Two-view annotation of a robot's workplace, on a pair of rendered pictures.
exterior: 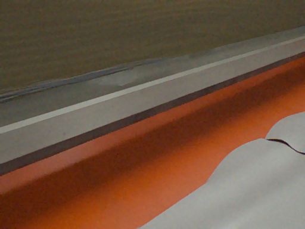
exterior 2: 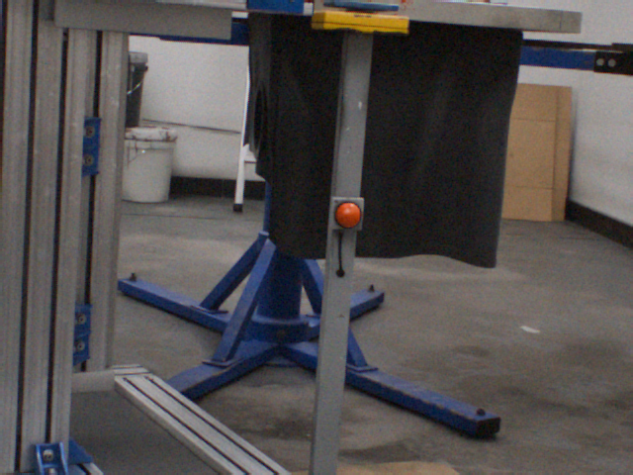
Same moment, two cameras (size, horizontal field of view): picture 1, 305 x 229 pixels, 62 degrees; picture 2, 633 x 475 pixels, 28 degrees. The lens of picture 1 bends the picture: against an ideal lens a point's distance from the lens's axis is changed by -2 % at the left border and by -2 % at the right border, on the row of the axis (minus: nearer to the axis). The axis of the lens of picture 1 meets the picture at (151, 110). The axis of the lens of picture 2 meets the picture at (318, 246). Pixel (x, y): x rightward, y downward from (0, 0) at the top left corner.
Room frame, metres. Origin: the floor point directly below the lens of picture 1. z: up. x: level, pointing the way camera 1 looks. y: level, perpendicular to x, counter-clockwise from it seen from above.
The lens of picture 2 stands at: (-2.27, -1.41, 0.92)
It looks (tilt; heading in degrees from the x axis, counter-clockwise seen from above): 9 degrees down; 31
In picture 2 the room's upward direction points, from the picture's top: 4 degrees clockwise
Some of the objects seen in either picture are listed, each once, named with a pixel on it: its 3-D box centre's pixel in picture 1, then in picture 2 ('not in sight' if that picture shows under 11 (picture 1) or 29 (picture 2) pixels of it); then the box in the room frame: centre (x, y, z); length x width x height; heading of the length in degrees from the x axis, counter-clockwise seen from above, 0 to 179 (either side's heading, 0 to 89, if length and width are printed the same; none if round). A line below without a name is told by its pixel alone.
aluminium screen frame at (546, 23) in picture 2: not in sight; (370, 10); (-0.03, -0.16, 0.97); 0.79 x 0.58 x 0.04; 40
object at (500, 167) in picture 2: not in sight; (389, 144); (-0.26, -0.35, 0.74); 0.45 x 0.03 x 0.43; 130
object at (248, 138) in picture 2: not in sight; (274, 99); (-0.19, -0.06, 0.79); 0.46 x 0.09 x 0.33; 40
